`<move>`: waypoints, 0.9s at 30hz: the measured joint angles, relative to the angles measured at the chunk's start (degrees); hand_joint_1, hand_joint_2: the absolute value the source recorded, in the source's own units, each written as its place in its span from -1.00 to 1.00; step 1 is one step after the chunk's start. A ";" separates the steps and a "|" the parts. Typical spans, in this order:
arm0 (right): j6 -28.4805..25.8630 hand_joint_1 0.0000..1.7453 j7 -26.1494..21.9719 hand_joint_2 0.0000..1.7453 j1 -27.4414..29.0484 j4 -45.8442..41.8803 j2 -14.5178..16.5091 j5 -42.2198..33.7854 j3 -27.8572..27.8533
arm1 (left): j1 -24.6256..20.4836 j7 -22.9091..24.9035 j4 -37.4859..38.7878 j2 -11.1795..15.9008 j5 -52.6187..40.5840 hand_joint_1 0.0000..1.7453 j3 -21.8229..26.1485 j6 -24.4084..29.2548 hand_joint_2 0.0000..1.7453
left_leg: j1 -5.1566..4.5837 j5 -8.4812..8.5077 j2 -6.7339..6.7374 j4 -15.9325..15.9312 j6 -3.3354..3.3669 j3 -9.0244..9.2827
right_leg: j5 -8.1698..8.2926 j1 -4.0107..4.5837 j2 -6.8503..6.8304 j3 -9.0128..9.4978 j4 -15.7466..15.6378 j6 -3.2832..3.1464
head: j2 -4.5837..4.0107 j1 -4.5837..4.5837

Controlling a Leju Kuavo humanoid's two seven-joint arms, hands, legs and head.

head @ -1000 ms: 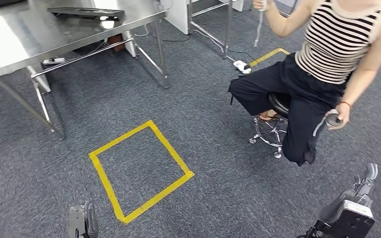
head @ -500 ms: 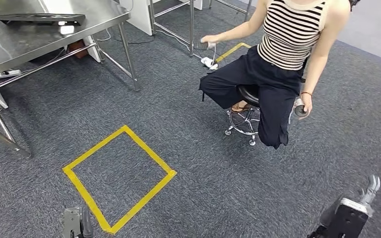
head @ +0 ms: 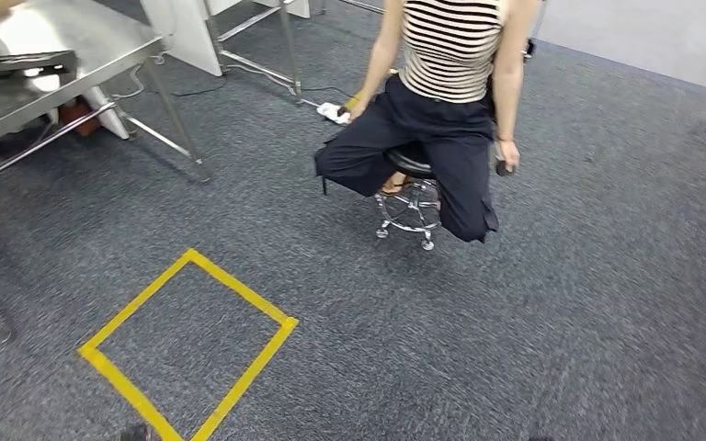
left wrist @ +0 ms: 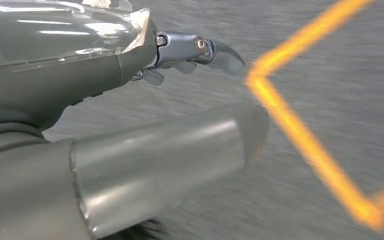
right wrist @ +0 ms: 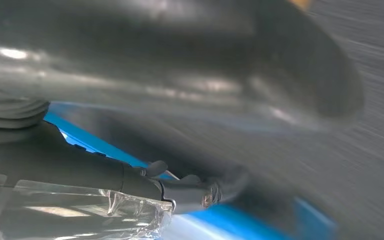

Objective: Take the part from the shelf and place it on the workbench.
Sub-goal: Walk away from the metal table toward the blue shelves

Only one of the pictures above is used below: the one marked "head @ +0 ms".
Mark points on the person's right hand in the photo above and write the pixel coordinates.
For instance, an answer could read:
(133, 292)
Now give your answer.
(358, 108)

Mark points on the person's left hand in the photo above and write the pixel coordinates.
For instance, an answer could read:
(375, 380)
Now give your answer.
(508, 155)

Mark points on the person's left forearm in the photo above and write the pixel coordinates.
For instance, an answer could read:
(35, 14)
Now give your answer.
(506, 103)

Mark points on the person's right forearm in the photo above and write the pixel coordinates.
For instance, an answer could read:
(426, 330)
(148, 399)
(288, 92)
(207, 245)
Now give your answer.
(376, 70)

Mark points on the stainless steel workbench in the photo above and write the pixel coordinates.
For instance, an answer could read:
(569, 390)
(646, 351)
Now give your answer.
(85, 36)

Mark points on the small black handheld device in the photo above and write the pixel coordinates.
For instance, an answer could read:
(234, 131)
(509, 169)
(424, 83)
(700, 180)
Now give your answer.
(503, 169)

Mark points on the white power strip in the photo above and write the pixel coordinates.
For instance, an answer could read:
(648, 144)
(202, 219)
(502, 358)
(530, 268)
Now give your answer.
(331, 112)

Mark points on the person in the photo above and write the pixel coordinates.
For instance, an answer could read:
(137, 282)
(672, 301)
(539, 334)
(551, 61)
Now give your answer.
(444, 122)

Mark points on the steel side table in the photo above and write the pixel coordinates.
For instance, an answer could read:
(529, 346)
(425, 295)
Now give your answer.
(289, 42)

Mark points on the black chrome rolling stool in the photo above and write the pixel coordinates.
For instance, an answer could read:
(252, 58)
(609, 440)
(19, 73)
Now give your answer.
(411, 201)

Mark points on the reddish brown floor item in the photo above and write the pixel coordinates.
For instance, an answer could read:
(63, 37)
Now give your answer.
(82, 118)

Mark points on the yellow floor tape square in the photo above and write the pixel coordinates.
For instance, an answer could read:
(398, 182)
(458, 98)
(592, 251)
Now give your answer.
(146, 304)

